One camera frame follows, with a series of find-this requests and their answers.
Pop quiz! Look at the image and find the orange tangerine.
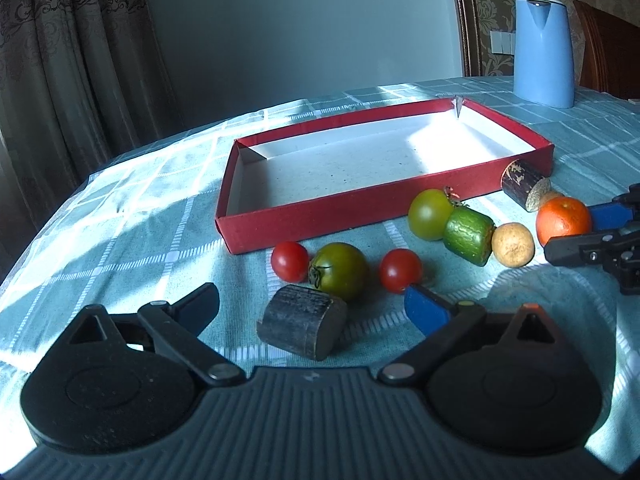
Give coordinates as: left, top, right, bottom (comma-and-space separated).
536, 196, 592, 247

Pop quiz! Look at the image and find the red cherry tomato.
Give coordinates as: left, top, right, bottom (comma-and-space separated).
270, 242, 309, 283
378, 248, 423, 294

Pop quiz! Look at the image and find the green cucumber chunk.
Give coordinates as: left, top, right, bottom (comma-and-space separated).
442, 206, 495, 266

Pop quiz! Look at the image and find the dark sugarcane piece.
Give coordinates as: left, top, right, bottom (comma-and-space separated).
501, 159, 551, 212
256, 284, 348, 361

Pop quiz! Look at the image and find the tan round longan fruit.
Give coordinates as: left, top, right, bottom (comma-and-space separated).
491, 222, 535, 268

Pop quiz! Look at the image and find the dark green tomato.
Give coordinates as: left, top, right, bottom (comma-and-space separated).
308, 242, 369, 301

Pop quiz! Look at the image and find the green tomato with stem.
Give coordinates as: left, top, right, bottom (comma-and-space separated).
408, 186, 464, 242

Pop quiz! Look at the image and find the red cardboard tray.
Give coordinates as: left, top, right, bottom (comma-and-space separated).
215, 96, 554, 255

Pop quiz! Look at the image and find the checked teal tablecloth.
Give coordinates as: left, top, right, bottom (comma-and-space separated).
1, 77, 639, 471

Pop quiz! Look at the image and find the wooden chair back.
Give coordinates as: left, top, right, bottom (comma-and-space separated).
574, 0, 640, 100

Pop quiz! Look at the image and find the blue electric kettle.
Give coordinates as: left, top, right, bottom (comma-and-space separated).
513, 0, 575, 108

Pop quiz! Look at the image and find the brown patterned curtain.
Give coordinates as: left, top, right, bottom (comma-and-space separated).
1, 0, 183, 272

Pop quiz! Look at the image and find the white wall switch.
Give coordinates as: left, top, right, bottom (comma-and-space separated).
489, 30, 515, 55

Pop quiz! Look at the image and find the dark wooden door frame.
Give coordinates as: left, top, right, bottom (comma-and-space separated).
454, 0, 483, 77

